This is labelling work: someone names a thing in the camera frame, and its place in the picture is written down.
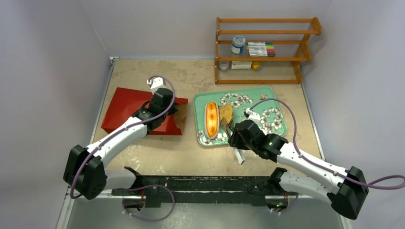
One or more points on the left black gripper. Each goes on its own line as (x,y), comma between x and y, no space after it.
(173,110)

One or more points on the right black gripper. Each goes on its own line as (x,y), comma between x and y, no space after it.
(236,139)

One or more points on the metal serving tongs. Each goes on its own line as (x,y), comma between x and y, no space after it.
(228,128)

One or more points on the round brown fake bread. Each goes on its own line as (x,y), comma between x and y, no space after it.
(226,113)

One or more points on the long glazed fake bread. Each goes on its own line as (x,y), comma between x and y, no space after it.
(211,120)

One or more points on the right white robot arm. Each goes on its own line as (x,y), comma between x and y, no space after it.
(336,185)

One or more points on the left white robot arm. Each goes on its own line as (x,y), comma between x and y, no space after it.
(85,170)

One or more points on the green floral tray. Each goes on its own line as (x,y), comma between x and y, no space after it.
(271,118)

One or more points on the small grey jar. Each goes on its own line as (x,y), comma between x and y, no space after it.
(224,65)

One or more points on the yellow small object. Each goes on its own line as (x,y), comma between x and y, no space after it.
(256,66)

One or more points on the small white box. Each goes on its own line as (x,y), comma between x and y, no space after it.
(237,65)

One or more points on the coloured marker pen set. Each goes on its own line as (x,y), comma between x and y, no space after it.
(261,49)

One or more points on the white jar blue lid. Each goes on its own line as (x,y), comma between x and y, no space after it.
(238,44)

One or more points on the wooden shelf rack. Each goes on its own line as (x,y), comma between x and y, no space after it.
(223,44)

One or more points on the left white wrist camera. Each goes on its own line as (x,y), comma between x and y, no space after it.
(156,83)

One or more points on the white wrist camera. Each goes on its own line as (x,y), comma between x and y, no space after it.
(156,83)
(251,115)

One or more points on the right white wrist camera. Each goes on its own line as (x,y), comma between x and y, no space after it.
(251,115)

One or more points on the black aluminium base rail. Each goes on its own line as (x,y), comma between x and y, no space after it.
(257,191)

